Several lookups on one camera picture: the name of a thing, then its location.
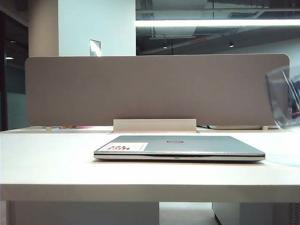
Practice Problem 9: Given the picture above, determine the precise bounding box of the framed wall notice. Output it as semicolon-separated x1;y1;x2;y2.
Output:
89;39;102;57

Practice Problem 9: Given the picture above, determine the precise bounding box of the white sticker with red print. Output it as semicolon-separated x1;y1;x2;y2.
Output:
102;142;149;152

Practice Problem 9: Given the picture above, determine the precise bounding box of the beige fabric desk divider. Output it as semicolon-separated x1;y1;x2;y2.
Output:
24;53;291;128

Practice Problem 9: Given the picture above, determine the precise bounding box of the clear faceted water cup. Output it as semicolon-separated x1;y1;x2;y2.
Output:
264;65;300;130

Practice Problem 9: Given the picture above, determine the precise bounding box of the silver closed laptop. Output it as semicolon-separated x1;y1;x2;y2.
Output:
93;135;266;162

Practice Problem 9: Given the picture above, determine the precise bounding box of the long ceiling light strip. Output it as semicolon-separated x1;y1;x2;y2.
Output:
135;19;300;27

